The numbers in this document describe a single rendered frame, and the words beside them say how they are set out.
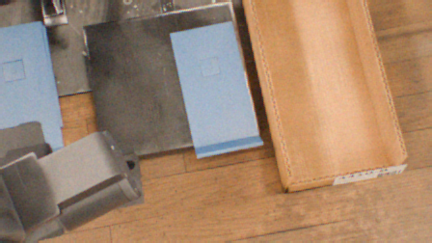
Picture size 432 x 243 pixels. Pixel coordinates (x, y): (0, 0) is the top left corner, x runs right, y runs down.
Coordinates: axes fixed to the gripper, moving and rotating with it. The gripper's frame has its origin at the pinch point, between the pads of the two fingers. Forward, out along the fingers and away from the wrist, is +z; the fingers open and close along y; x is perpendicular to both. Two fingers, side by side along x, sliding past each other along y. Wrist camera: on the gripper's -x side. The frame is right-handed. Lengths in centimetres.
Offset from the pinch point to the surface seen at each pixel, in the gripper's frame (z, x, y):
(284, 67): 11.4, -28.4, 1.7
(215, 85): 9.4, -20.1, 1.6
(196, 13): 14.4, -20.0, 9.1
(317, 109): 8.4, -30.7, -3.1
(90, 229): 5.7, -4.0, -10.1
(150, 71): 11.6, -13.6, 4.1
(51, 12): 9.4, -4.8, 12.5
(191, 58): 11.4, -18.2, 4.7
